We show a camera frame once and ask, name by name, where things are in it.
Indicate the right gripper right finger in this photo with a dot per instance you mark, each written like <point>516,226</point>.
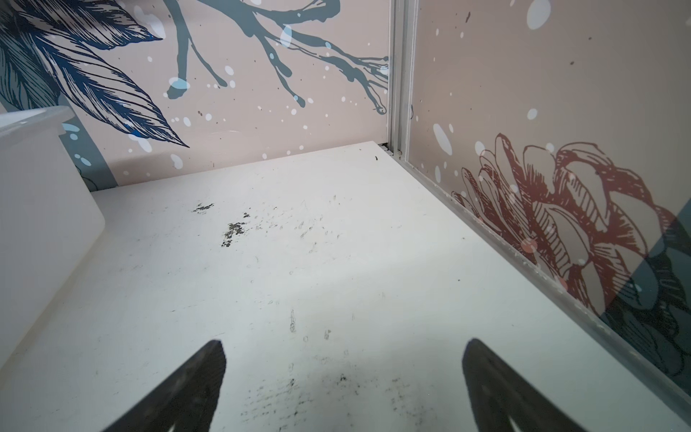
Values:
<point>502,400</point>

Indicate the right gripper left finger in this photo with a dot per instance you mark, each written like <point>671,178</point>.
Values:
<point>186,400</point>

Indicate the white plastic bin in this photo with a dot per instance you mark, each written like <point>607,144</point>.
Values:
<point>49,219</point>

